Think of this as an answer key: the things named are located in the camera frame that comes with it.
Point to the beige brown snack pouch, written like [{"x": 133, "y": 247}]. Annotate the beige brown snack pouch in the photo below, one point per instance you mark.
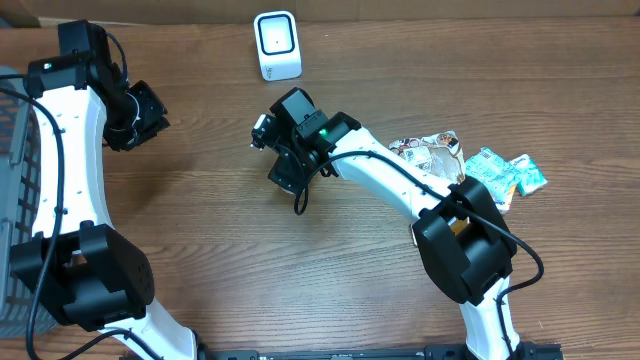
[{"x": 438, "y": 154}]

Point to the white barcode scanner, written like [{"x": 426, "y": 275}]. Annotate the white barcode scanner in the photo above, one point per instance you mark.
[{"x": 277, "y": 45}]

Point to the teal wet wipes pack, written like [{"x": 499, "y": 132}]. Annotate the teal wet wipes pack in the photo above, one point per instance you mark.
[{"x": 496, "y": 174}]

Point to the orange tissue pack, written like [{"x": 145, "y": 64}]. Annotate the orange tissue pack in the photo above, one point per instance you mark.
[{"x": 504, "y": 202}]

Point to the green lid jar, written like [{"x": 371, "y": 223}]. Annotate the green lid jar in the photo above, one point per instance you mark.
[{"x": 288, "y": 190}]

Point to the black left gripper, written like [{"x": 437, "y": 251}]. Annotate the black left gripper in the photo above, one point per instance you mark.
[{"x": 156, "y": 111}]

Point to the small teal tissue pack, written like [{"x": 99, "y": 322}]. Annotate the small teal tissue pack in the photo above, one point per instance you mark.
[{"x": 530, "y": 177}]

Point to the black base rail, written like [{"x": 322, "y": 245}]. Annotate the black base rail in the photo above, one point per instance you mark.
[{"x": 526, "y": 351}]

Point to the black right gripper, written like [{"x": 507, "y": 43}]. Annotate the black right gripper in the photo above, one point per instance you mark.
[{"x": 289, "y": 172}]

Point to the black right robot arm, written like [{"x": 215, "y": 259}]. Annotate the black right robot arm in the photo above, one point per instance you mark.
[{"x": 464, "y": 243}]

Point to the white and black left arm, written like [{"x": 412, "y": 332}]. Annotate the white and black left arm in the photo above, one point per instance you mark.
[{"x": 78, "y": 268}]

